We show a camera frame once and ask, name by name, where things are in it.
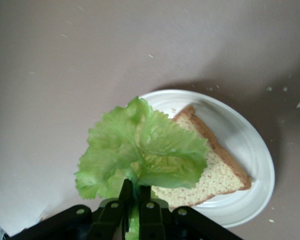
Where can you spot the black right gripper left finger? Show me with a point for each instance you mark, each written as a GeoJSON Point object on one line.
{"type": "Point", "coordinates": [100, 222]}

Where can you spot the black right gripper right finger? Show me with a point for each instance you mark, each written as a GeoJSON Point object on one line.
{"type": "Point", "coordinates": [165, 222]}

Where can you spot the bread slice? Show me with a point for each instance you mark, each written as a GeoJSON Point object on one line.
{"type": "Point", "coordinates": [215, 175]}

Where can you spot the green lettuce leaf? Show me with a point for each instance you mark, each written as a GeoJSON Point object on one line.
{"type": "Point", "coordinates": [140, 150]}

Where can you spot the beige round plate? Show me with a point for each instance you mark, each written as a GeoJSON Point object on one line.
{"type": "Point", "coordinates": [240, 140]}

